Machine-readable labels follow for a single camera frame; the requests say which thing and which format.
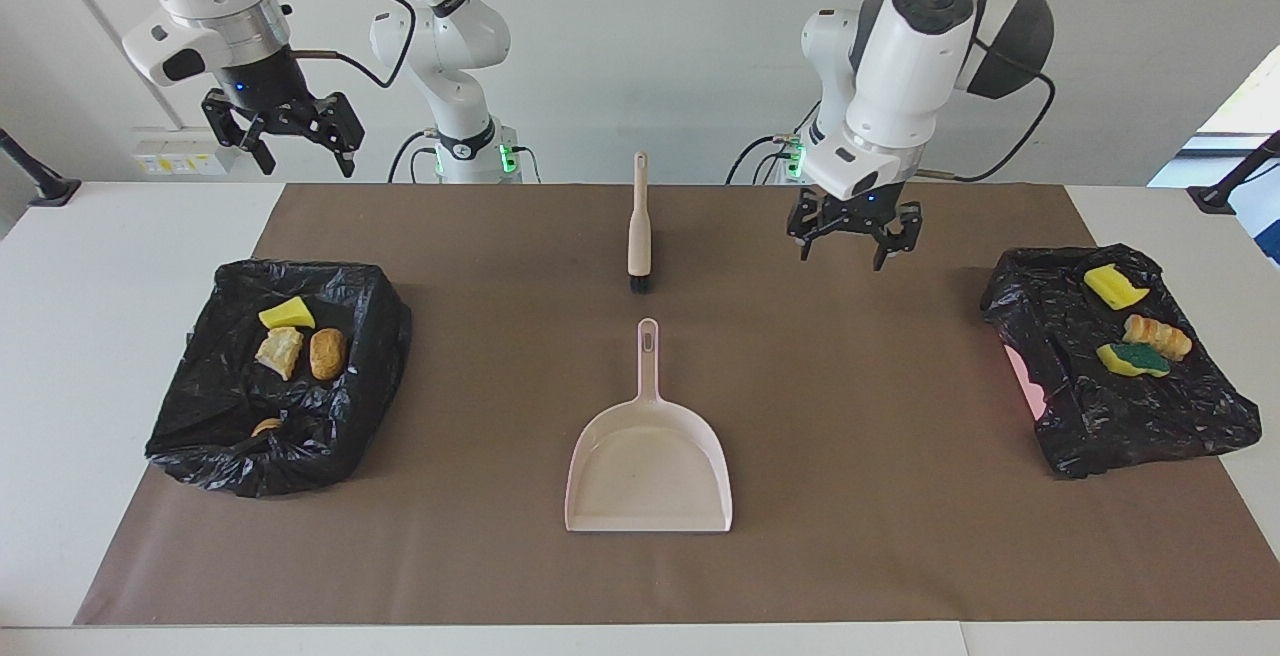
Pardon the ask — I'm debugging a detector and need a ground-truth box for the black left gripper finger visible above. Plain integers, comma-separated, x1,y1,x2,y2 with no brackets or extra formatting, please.
786,198,833,263
872,201,924,272

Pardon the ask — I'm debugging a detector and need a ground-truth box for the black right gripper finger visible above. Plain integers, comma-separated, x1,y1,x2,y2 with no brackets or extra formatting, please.
203,91,276,177
305,91,363,179

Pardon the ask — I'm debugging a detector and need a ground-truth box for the beige hand brush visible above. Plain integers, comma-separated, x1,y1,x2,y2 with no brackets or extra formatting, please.
626,151,655,295

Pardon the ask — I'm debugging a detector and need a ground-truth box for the yellow sponge piece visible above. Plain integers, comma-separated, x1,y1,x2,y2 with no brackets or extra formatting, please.
1096,341,1171,379
258,297,317,332
1083,264,1151,311

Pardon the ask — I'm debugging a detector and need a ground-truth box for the beige plastic dustpan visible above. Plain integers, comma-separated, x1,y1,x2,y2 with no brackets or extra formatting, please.
564,317,734,534

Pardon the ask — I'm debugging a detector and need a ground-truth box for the pink plastic bin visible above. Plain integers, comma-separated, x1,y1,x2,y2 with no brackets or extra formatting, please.
1003,344,1046,422

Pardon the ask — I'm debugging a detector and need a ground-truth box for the black plastic trash bag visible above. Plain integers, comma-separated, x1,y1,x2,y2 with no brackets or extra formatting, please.
145,258,413,497
980,244,1263,480

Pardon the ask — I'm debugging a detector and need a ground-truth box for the black clamp stand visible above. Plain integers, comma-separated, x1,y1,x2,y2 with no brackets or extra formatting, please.
1187,131,1280,215
0,126,82,208

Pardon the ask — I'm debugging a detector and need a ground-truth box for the brown table mat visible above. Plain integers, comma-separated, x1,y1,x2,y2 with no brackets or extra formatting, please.
73,183,1280,627

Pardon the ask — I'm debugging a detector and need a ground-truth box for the black base cable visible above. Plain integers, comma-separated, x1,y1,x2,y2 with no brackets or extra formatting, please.
725,131,803,187
388,129,443,184

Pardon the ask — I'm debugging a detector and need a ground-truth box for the white wall socket box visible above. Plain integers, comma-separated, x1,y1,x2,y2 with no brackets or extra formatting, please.
132,126,237,178

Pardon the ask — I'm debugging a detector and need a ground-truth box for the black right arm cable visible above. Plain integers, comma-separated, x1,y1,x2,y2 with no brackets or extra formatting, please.
285,0,421,92

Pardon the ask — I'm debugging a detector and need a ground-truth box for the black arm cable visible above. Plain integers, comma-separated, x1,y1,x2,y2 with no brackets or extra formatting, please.
920,0,1061,182
285,0,421,92

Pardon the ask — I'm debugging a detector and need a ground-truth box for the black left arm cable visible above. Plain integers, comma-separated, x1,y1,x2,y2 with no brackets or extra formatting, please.
920,0,1061,182

